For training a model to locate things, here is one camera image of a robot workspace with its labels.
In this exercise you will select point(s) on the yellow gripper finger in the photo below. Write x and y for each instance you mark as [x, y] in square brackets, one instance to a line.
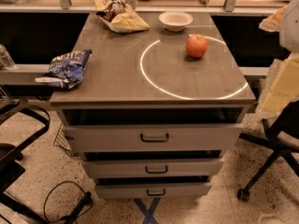
[273, 22]
[281, 85]

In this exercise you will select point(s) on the red apple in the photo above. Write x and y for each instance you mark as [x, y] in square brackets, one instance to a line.
[196, 46]

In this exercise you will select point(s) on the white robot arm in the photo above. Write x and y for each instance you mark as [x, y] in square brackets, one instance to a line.
[289, 32]

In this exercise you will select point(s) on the yellow brown chip bag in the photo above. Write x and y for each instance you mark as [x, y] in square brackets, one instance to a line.
[119, 17]

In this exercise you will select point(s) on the blue chip bag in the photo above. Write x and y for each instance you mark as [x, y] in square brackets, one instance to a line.
[67, 70]

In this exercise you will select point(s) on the black office chair right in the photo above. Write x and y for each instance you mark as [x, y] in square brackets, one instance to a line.
[282, 136]

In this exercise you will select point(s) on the white bowl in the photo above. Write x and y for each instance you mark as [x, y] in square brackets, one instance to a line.
[175, 21]

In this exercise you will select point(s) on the middle drawer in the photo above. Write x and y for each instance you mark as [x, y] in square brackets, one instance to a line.
[152, 168]

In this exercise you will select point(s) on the drawer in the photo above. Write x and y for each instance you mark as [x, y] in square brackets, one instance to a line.
[152, 168]
[152, 190]
[139, 138]

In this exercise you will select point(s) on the grey drawer cabinet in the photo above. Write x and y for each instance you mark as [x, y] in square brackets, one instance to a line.
[147, 78]

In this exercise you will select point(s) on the top drawer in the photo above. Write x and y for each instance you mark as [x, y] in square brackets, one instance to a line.
[139, 138]

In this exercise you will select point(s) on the bottom drawer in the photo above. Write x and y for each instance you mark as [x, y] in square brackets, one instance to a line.
[152, 190]

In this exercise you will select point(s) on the black chair left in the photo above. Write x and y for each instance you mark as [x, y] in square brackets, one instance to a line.
[10, 170]

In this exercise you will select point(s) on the clear plastic bottle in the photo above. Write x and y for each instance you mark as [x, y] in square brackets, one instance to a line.
[6, 59]

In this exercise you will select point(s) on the wire mesh basket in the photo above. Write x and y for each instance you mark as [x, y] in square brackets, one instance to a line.
[61, 142]

